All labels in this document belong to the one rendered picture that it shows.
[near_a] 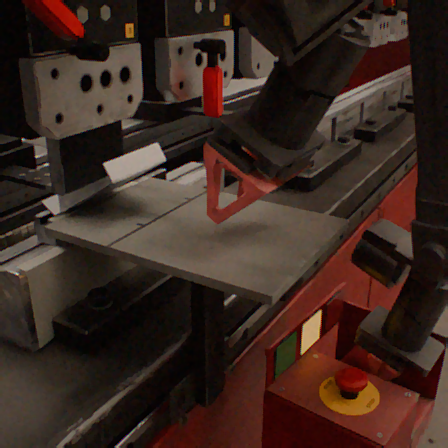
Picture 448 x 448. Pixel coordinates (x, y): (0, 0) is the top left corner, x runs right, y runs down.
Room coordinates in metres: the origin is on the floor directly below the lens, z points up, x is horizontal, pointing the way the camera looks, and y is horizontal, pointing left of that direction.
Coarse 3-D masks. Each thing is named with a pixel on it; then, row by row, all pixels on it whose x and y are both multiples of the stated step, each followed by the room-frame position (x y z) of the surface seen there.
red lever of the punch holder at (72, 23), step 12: (24, 0) 0.47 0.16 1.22; (36, 0) 0.46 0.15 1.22; (48, 0) 0.47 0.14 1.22; (36, 12) 0.48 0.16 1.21; (48, 12) 0.47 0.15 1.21; (60, 12) 0.48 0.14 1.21; (48, 24) 0.49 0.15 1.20; (60, 24) 0.48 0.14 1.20; (72, 24) 0.49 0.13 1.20; (60, 36) 0.50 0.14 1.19; (72, 36) 0.49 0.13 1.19; (84, 36) 0.51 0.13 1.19; (72, 48) 0.53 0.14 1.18; (84, 48) 0.51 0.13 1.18; (96, 48) 0.51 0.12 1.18; (108, 48) 0.52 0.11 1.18; (96, 60) 0.51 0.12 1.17
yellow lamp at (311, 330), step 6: (318, 312) 0.62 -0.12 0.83; (312, 318) 0.60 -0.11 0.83; (318, 318) 0.62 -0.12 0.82; (306, 324) 0.59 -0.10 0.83; (312, 324) 0.60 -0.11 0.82; (318, 324) 0.62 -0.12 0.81; (306, 330) 0.59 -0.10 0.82; (312, 330) 0.61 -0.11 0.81; (318, 330) 0.62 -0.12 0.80; (306, 336) 0.59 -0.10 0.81; (312, 336) 0.61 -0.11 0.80; (318, 336) 0.62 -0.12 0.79; (306, 342) 0.60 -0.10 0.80; (312, 342) 0.61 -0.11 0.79; (306, 348) 0.60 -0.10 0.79
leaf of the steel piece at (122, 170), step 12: (156, 144) 0.58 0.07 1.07; (132, 156) 0.55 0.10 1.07; (144, 156) 0.56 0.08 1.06; (156, 156) 0.57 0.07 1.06; (108, 168) 0.51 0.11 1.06; (120, 168) 0.52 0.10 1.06; (132, 168) 0.54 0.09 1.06; (144, 168) 0.55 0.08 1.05; (120, 180) 0.52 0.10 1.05; (96, 192) 0.52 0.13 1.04
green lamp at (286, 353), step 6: (294, 336) 0.57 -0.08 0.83; (288, 342) 0.56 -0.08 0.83; (294, 342) 0.57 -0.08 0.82; (276, 348) 0.54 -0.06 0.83; (282, 348) 0.55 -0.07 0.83; (288, 348) 0.56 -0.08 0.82; (294, 348) 0.57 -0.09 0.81; (276, 354) 0.54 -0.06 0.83; (282, 354) 0.55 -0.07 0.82; (288, 354) 0.56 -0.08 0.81; (294, 354) 0.57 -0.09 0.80; (276, 360) 0.54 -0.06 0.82; (282, 360) 0.55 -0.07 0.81; (288, 360) 0.56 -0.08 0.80; (294, 360) 0.57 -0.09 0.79; (276, 366) 0.54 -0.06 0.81; (282, 366) 0.55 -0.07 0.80; (288, 366) 0.56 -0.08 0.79; (276, 372) 0.54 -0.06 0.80
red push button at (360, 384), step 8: (344, 368) 0.53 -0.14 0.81; (352, 368) 0.53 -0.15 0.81; (336, 376) 0.52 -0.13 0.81; (344, 376) 0.52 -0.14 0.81; (352, 376) 0.51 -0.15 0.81; (360, 376) 0.51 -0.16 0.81; (336, 384) 0.51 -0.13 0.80; (344, 384) 0.50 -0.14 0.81; (352, 384) 0.50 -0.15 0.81; (360, 384) 0.50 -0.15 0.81; (344, 392) 0.51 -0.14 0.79; (352, 392) 0.50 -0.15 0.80
